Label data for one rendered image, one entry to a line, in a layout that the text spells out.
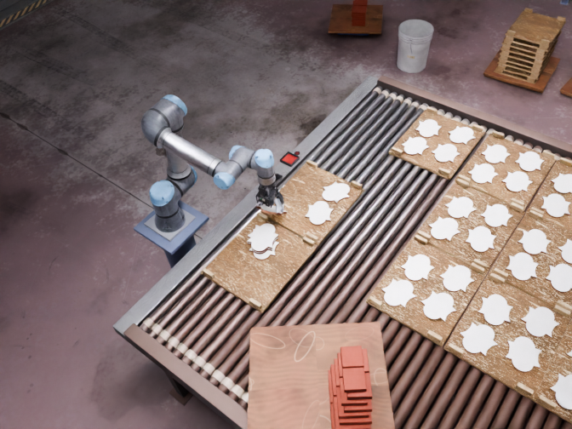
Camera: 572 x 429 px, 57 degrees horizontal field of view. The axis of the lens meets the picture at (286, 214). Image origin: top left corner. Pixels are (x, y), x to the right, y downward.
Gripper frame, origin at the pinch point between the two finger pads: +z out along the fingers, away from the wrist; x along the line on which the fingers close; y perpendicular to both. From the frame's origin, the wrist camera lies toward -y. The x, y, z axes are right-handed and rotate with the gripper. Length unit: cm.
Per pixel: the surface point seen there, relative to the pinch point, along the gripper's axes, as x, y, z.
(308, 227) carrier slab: 16.2, -3.4, 11.8
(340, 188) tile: 22.1, -31.1, 10.4
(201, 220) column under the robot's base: -37.8, 6.9, 19.0
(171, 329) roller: -17, 66, 14
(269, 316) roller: 19, 45, 14
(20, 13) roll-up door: -421, -227, 103
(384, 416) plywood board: 75, 70, 1
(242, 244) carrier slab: -8.6, 17.0, 12.2
